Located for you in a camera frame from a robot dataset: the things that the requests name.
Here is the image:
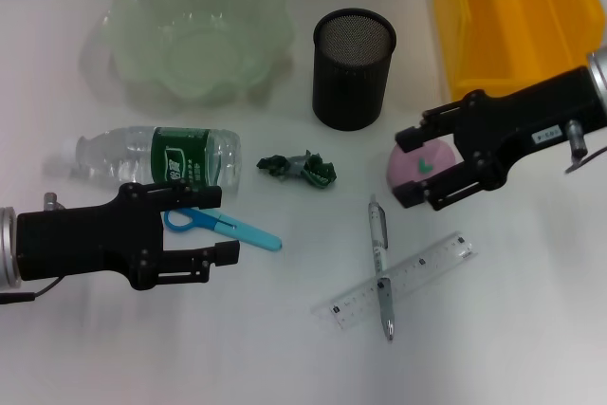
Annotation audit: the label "grey ballpoint pen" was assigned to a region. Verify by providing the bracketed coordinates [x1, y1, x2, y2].
[368, 193, 395, 342]

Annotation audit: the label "yellow plastic bin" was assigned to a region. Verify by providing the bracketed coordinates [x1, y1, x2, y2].
[432, 0, 607, 101]

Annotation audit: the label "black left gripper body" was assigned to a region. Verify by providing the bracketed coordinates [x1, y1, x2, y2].
[16, 184, 166, 290]

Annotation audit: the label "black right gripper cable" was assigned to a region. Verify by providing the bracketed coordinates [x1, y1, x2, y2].
[563, 119, 607, 175]

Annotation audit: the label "green plastic wrapper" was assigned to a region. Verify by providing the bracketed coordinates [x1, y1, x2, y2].
[256, 149, 339, 190]

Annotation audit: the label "green glass fruit plate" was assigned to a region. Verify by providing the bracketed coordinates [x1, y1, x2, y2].
[102, 0, 293, 102]

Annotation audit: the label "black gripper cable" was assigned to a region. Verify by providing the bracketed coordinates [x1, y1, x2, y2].
[563, 119, 607, 175]
[0, 276, 63, 304]

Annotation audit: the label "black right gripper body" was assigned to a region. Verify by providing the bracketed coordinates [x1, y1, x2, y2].
[454, 65, 603, 193]

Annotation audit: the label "clear plastic ruler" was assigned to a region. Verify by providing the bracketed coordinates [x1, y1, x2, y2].
[311, 230, 479, 333]

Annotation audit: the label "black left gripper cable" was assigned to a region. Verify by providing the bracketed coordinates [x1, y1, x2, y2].
[0, 276, 63, 304]

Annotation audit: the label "clear water bottle green label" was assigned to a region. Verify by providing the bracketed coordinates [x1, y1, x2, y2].
[61, 125, 243, 195]

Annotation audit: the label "pink toy peach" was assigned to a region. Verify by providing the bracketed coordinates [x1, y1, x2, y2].
[386, 138, 459, 191]

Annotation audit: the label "blue scissors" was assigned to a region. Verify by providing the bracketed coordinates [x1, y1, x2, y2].
[163, 208, 284, 253]

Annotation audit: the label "black mesh pen holder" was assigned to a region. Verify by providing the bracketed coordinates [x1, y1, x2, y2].
[311, 9, 397, 132]

